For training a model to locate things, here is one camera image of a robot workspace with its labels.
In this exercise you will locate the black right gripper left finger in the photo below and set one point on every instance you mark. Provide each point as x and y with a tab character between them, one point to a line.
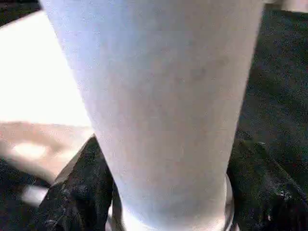
81	192

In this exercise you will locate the white plastic table leg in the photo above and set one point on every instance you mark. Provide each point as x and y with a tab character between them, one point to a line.
156	96

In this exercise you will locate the black shiny table mat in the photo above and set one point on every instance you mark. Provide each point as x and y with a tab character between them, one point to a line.
276	84

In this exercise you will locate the white plastic table top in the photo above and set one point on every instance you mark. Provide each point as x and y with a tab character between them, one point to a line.
31	84

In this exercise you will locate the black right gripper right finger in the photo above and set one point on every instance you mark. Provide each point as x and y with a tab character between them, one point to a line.
264	197

